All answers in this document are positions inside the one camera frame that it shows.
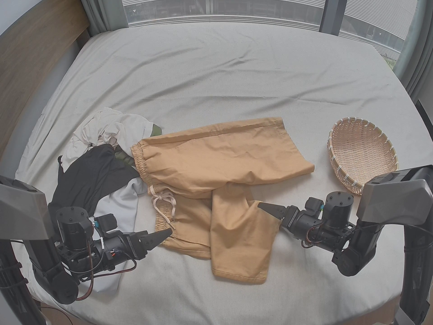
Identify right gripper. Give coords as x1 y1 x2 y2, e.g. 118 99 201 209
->
279 205 322 242

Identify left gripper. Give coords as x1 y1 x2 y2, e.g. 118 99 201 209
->
101 230 151 261

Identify tan drawstring shorts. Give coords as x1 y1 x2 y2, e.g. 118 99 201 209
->
130 116 316 285

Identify pale blue garment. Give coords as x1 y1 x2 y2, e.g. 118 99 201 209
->
90 177 144 294

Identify black garment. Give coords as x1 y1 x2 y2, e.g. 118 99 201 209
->
48 144 141 217

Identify round woven basket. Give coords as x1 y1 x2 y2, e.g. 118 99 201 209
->
327 116 400 197

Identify green garment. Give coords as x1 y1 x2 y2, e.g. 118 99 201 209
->
113 124 163 167

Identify white garment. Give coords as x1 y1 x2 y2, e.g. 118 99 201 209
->
61 108 155 168

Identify bed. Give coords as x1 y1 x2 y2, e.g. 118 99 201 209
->
0 0 433 325

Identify grey-green curtain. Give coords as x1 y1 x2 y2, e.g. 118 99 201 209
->
392 0 433 97
73 0 131 36

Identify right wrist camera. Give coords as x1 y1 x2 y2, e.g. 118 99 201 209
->
304 197 323 216

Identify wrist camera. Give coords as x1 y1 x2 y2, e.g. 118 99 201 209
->
304 197 323 216
93 214 119 236

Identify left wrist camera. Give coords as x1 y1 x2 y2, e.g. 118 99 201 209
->
93 214 119 236

